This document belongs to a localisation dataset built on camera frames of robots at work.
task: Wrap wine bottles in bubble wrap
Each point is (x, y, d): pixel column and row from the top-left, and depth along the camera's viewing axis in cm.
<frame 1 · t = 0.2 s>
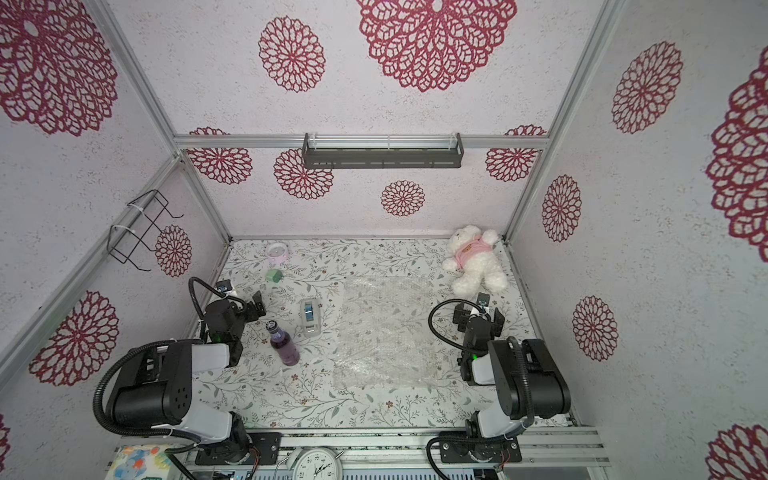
left hand: (246, 296, 94), fingers open
right hand: (480, 302, 90), fingers open
purple glass bottle: (282, 343, 80), point 13 cm above the table
white teddy bear pink shirt: (473, 262, 106), point 7 cm above the table
pink tape roll: (277, 253, 115), point 3 cm above the table
small green cube: (274, 276, 108), point 2 cm above the table

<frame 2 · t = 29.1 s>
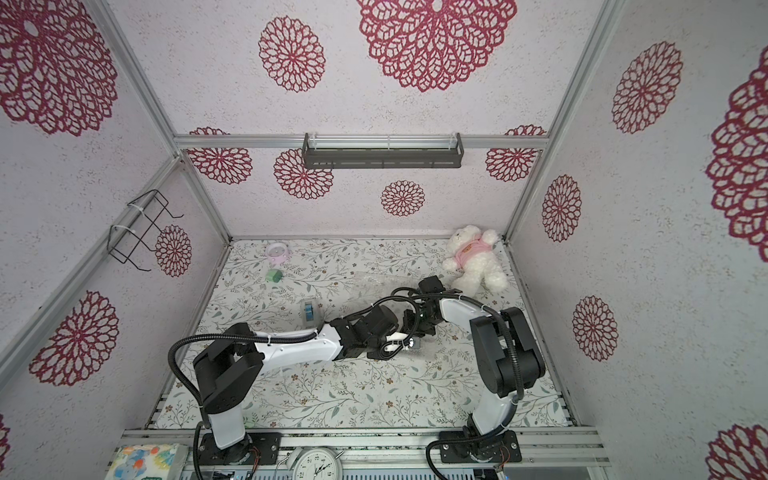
left hand: (389, 334, 88), fingers closed
right hand: (400, 328, 93), fingers closed
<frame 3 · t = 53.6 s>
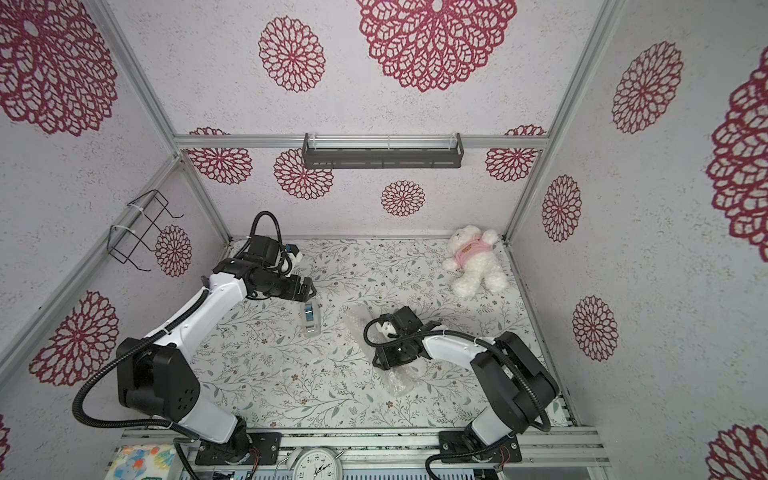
left hand: (301, 292, 86), fingers open
right hand: (379, 357, 88), fingers open
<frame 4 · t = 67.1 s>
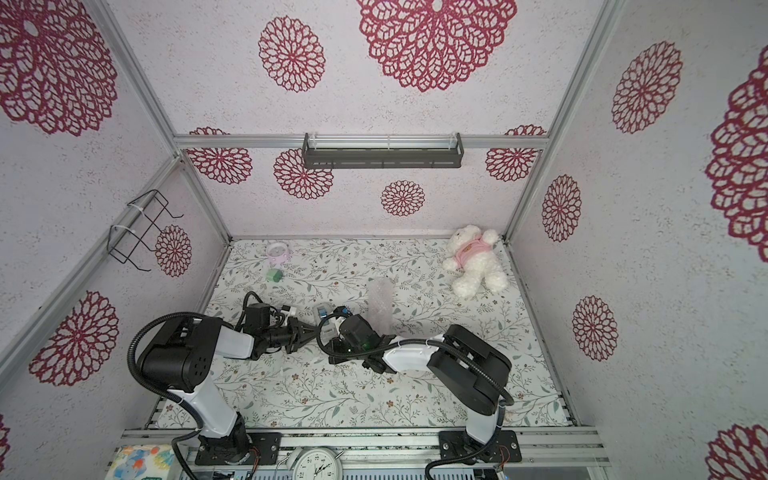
left hand: (321, 331, 93), fingers closed
right hand: (318, 348, 84), fingers closed
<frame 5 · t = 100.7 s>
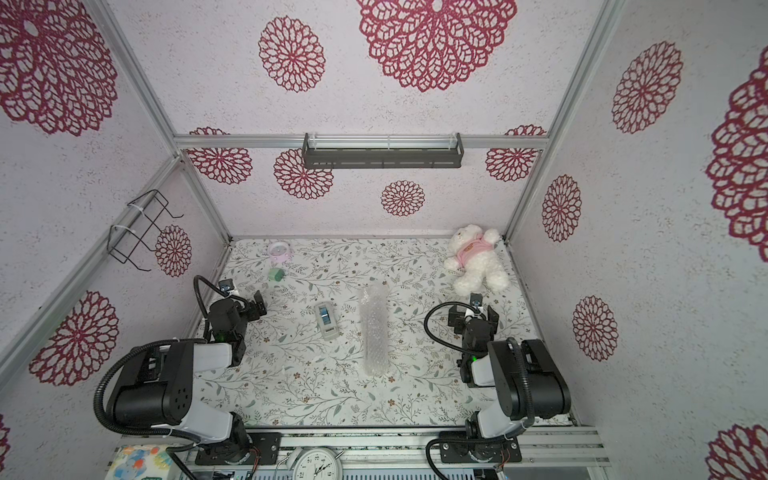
left hand: (244, 296, 94), fingers open
right hand: (473, 302, 91), fingers open
